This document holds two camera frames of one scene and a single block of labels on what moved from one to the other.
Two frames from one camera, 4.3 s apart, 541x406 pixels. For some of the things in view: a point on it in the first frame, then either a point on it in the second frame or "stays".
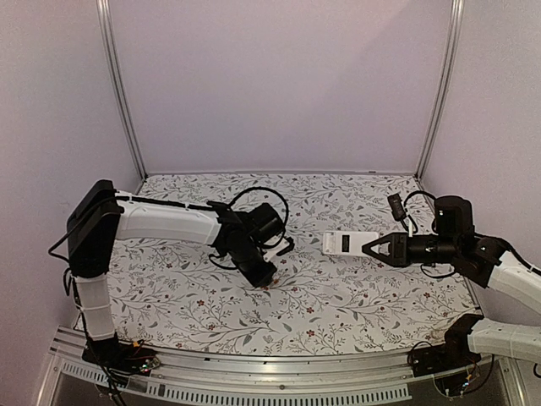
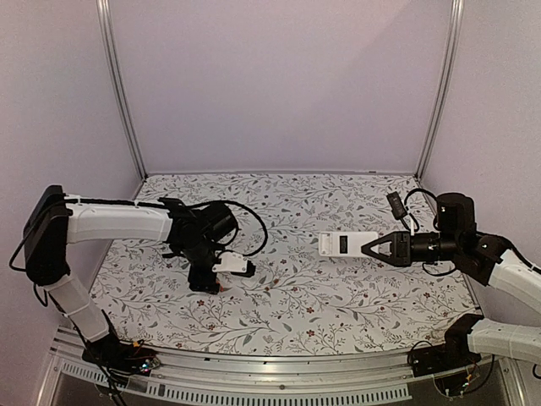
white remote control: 347,242 stays
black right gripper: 400,249 stays
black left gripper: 259,280 → 203,283
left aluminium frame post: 104,13 stays
